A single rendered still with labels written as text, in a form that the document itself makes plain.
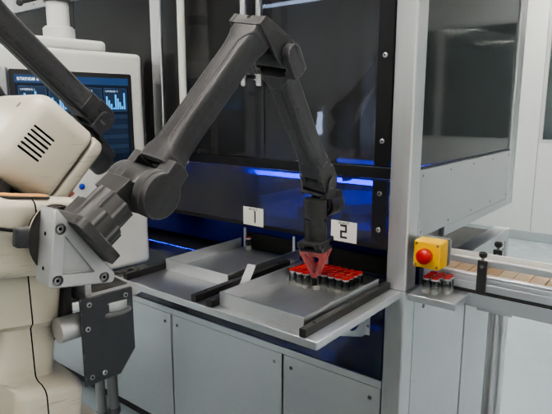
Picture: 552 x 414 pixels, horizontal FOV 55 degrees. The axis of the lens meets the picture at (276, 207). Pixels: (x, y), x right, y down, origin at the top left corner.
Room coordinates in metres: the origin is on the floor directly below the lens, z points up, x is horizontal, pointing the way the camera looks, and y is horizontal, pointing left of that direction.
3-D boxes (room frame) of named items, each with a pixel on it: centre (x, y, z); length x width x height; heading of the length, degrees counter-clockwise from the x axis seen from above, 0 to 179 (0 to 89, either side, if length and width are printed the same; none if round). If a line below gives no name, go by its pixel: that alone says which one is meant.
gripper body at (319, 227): (1.31, -0.10, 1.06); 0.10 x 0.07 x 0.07; 156
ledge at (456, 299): (1.36, -0.44, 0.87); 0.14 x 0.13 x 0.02; 142
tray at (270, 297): (1.31, -0.07, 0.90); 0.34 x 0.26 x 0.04; 141
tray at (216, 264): (1.61, 0.13, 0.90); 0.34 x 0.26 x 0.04; 142
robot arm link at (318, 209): (1.31, -0.10, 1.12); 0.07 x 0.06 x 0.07; 143
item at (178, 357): (2.38, 0.15, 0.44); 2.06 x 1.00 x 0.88; 52
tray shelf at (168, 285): (1.45, 0.04, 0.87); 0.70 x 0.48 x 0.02; 52
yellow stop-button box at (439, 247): (1.33, -0.41, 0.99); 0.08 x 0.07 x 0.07; 142
